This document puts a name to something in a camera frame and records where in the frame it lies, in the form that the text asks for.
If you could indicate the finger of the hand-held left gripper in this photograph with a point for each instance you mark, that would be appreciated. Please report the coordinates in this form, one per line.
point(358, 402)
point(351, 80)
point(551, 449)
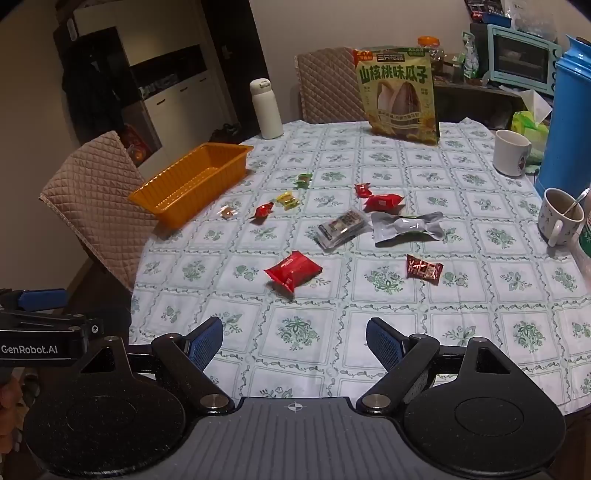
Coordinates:
point(44, 296)

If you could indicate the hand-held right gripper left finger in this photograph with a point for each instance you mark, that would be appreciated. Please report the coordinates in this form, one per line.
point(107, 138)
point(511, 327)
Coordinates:
point(207, 344)

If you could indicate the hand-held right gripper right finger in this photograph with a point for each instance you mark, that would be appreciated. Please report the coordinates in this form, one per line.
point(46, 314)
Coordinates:
point(381, 342)

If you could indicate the dark red snack packet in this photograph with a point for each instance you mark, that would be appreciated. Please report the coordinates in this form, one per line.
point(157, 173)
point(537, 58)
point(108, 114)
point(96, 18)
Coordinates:
point(422, 268)

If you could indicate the large red snack packet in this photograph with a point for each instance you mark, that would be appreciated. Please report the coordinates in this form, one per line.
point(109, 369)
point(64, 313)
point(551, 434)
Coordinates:
point(291, 270)

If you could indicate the dark clear snack packet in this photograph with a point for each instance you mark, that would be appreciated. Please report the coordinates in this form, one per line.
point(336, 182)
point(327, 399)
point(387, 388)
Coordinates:
point(341, 228)

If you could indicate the clear brown candy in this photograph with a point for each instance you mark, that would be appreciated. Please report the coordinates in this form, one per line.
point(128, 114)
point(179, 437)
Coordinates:
point(227, 213)

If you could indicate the small red candy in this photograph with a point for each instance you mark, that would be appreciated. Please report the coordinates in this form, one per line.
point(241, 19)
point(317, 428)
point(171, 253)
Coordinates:
point(261, 211)
point(362, 189)

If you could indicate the orange plastic tray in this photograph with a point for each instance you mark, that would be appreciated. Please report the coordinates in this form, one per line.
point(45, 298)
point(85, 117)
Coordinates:
point(198, 170)

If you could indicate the green candy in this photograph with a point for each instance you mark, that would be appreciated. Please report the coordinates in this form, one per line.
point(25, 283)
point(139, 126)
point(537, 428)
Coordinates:
point(303, 180)

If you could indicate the quilted chair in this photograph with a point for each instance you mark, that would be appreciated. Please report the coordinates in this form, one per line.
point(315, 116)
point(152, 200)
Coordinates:
point(323, 83)
point(92, 194)

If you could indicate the yellow wrapped candy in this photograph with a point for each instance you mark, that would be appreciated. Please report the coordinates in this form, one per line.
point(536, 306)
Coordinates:
point(287, 200)

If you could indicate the red gift box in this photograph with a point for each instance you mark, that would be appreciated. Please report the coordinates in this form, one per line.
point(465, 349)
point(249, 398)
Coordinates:
point(134, 141)

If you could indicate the patterned white mug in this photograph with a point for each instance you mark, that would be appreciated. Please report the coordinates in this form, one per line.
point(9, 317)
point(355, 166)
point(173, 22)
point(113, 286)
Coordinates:
point(554, 226)

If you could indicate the dark hanging coat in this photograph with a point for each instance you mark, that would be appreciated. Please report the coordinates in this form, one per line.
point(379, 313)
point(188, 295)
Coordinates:
point(92, 92)

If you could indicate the row of shoes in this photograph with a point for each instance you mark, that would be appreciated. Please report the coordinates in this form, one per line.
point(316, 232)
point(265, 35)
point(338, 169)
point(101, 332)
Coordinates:
point(226, 131)

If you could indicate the white paper cup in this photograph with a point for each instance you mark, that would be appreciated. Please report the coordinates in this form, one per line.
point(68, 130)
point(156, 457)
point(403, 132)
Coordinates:
point(508, 152)

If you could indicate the green white bottle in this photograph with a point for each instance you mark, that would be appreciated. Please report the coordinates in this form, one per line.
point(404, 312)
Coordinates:
point(586, 230)

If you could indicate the white thermos bottle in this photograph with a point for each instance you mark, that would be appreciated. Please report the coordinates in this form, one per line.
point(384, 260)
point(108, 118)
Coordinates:
point(267, 110)

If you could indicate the metal spoon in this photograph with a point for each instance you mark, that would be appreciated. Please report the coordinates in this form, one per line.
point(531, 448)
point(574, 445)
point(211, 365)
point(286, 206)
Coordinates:
point(577, 201)

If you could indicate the white cabinet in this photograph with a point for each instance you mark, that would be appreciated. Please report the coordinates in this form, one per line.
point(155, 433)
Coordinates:
point(184, 97)

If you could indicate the large sunflower seed bag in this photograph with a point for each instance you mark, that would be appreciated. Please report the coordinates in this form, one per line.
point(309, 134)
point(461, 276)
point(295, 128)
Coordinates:
point(397, 92)

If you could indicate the wooden side shelf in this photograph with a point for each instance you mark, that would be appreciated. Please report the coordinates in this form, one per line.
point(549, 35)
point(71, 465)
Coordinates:
point(471, 101)

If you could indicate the green tissue pack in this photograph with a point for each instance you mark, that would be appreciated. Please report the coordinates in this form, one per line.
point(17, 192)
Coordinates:
point(526, 122)

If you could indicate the quilted chair back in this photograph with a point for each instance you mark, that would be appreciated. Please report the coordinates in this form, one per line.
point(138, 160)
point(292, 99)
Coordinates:
point(323, 83)

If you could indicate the dark wooden door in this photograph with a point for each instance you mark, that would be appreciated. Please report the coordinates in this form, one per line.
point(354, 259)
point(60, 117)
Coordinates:
point(231, 69)

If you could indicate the blue thermos jug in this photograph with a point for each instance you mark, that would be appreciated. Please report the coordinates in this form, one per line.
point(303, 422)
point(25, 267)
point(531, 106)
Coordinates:
point(568, 115)

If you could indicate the green bag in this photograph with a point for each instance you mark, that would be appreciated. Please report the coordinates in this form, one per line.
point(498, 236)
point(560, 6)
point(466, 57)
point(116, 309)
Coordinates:
point(471, 55)

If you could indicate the jar with orange lid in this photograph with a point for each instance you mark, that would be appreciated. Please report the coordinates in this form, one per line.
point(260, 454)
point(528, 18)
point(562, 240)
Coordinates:
point(431, 44)

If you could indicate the light blue toaster oven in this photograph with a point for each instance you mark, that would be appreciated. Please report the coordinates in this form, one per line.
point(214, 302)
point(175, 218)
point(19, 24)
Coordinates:
point(517, 60)

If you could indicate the dark snack box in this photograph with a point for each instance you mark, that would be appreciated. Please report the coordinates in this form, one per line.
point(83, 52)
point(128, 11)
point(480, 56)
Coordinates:
point(485, 11)

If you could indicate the clear plastic bag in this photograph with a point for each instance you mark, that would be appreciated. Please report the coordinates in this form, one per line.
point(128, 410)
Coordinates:
point(535, 16)

